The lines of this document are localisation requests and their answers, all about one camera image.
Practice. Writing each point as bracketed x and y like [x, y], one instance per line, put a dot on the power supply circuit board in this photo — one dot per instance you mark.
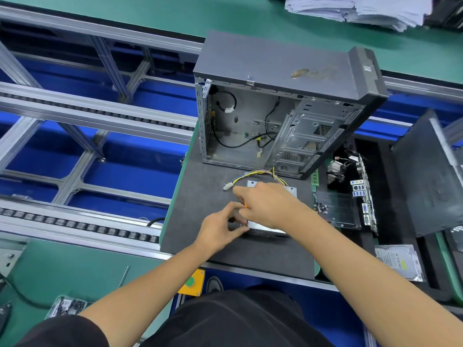
[228, 185]

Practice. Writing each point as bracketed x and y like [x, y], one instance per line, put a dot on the silver optical drive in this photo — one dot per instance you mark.
[290, 190]

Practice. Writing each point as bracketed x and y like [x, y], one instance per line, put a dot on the black foam tray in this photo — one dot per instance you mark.
[383, 235]

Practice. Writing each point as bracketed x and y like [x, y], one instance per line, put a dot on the person's left hand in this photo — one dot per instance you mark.
[221, 229]

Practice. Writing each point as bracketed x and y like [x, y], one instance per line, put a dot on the person's right forearm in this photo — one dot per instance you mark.
[383, 282]

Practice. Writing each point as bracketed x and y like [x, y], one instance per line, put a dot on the dark grey case side panel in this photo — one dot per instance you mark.
[427, 177]

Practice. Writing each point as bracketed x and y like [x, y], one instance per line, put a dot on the person's left shoe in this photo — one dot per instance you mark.
[215, 284]

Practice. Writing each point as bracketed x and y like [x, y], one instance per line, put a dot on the person's black trousers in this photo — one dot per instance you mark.
[246, 318]

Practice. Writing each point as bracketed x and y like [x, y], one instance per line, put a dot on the green memory stick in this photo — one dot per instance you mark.
[315, 180]

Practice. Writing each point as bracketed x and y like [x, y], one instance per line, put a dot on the person's left forearm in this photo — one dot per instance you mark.
[145, 296]

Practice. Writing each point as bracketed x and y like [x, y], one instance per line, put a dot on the green motherboard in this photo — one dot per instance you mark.
[369, 206]

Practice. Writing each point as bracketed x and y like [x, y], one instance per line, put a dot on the silver hard drive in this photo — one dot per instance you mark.
[399, 262]

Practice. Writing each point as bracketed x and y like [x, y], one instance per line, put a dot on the processor cooler with fan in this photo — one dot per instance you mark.
[336, 169]

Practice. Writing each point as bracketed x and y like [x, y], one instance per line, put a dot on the stack of white papers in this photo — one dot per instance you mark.
[362, 10]

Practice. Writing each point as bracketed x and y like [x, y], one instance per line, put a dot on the person's black shirt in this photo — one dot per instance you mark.
[61, 332]

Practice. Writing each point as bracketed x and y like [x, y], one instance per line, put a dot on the black cardboard box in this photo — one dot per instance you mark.
[448, 10]

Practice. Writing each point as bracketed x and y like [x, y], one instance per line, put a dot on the silver power supply unit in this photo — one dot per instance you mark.
[264, 229]

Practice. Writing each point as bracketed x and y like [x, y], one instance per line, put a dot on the grey computer tower case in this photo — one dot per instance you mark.
[282, 61]

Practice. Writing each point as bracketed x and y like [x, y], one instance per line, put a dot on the person's right hand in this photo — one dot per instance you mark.
[271, 206]

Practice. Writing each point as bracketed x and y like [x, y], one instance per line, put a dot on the clear plastic screw box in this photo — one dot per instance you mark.
[66, 307]

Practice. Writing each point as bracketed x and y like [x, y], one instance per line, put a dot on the yellow box with green button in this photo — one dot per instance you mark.
[192, 283]

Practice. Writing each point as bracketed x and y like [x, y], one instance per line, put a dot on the aluminium conveyor frame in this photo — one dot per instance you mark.
[79, 108]

